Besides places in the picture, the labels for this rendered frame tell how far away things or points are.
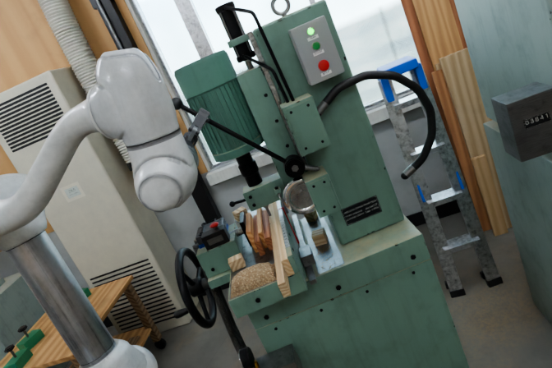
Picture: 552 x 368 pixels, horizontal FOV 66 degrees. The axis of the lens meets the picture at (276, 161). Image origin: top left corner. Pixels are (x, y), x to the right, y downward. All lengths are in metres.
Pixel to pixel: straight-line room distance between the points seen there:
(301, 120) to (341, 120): 0.16
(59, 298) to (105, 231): 1.64
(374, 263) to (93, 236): 2.03
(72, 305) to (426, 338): 1.05
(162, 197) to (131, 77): 0.20
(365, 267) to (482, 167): 1.35
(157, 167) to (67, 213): 2.24
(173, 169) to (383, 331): 0.95
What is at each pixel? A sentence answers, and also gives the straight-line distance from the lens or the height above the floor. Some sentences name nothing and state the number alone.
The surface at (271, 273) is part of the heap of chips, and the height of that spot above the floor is 0.91.
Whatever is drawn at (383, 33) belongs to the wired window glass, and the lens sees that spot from 2.71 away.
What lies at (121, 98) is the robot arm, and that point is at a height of 1.49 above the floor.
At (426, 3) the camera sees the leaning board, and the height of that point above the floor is 1.32.
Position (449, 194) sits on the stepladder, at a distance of 2.15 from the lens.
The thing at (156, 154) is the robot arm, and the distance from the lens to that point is 0.76.
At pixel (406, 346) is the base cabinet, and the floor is 0.45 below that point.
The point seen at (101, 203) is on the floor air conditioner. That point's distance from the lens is 2.81.
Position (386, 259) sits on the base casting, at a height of 0.77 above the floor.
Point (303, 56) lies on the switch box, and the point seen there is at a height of 1.40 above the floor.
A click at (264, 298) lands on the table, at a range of 1.20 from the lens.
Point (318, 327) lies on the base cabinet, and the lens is 1.40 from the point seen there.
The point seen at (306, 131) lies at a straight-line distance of 1.17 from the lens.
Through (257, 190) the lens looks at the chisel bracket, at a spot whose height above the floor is 1.06.
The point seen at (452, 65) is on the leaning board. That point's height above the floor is 0.99.
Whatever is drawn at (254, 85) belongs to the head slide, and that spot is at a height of 1.37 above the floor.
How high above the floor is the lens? 1.48
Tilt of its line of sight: 15 degrees down
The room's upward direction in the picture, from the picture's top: 24 degrees counter-clockwise
